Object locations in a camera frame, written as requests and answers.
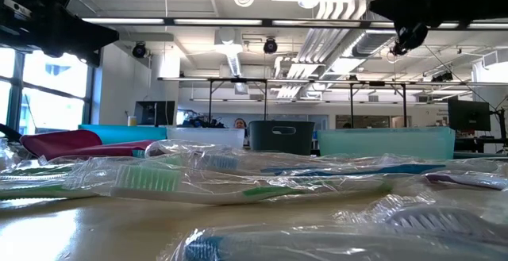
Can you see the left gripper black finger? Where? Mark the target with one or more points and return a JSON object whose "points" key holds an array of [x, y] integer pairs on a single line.
{"points": [[71, 39]]}

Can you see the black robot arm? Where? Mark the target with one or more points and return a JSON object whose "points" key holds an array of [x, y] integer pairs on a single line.
{"points": [[202, 123]]}

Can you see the yellow cup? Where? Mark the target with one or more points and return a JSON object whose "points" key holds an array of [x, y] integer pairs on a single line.
{"points": [[132, 121]]}

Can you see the magenta plastic bin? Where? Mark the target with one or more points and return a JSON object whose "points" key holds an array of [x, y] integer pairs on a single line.
{"points": [[59, 142]]}

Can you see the bright blue plastic bin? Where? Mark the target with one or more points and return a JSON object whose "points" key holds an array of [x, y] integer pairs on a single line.
{"points": [[119, 133]]}

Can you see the black computer monitor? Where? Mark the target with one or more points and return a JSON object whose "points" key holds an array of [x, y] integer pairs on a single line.
{"points": [[468, 115], [155, 113]]}

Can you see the black monitor stand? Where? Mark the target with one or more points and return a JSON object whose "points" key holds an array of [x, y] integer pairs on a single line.
{"points": [[502, 126]]}

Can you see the person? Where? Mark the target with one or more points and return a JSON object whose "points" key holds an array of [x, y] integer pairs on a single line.
{"points": [[347, 125], [240, 124]]}

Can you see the teal translucent plastic bin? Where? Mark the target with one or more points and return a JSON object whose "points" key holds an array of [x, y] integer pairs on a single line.
{"points": [[385, 144]]}

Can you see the clear white plastic bin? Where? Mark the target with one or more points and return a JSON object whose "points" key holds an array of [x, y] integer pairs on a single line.
{"points": [[206, 136]]}

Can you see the dark grey plastic bin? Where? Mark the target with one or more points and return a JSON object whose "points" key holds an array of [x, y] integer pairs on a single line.
{"points": [[262, 140]]}

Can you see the black round camera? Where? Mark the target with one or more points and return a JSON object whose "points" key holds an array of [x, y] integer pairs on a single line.
{"points": [[270, 47]]}

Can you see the black gantry frame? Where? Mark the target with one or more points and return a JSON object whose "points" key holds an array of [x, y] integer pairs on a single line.
{"points": [[265, 98]]}

